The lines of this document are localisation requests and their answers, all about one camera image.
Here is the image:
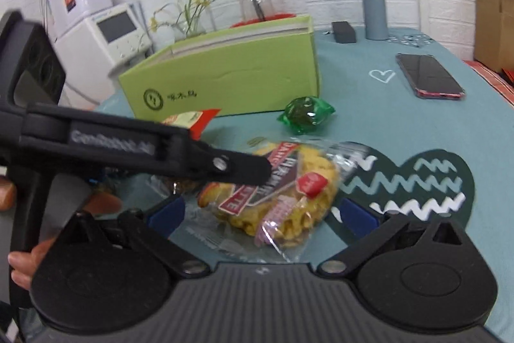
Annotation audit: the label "smartphone in red case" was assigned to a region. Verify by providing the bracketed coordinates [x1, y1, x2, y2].
[395, 53, 466, 100]

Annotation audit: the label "red tray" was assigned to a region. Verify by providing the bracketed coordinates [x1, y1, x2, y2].
[231, 11, 298, 29]

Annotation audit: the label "small black box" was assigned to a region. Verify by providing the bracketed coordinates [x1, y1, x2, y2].
[332, 21, 357, 44]

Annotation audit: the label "green candy packet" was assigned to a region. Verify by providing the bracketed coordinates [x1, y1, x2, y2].
[277, 96, 336, 135]

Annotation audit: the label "white appliance with screen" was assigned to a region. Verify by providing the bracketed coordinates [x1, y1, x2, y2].
[52, 3, 153, 76]

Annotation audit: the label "plant in glass vase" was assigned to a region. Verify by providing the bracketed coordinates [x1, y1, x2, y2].
[148, 0, 237, 42]

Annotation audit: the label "person's left hand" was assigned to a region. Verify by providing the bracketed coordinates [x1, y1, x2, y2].
[7, 192, 123, 289]

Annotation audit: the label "checked cloth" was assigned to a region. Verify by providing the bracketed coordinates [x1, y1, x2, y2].
[464, 59, 514, 104]

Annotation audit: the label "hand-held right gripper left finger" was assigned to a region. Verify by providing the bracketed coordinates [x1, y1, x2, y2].
[60, 194, 209, 279]

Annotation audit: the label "teal patterned tablecloth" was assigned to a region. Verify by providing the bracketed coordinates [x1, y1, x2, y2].
[92, 27, 514, 339]

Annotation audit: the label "green cardboard box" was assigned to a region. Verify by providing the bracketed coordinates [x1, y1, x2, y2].
[118, 14, 320, 122]

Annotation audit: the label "grey-blue tumbler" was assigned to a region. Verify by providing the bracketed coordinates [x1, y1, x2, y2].
[358, 0, 388, 41]

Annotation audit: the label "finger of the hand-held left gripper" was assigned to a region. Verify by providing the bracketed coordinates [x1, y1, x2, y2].
[187, 140, 273, 187]

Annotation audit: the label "clear waffle cookie packet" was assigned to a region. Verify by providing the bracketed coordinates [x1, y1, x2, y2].
[197, 138, 380, 261]

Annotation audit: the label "scattered small metal pieces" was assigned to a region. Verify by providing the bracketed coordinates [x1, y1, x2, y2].
[387, 33, 435, 47]

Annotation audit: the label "brown cardboard box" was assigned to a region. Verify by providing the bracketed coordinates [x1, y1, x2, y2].
[475, 0, 514, 74]

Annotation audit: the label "red green snack packet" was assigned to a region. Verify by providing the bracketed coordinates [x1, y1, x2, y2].
[161, 109, 221, 140]

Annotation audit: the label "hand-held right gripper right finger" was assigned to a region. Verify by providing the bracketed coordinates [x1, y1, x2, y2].
[317, 197, 468, 277]

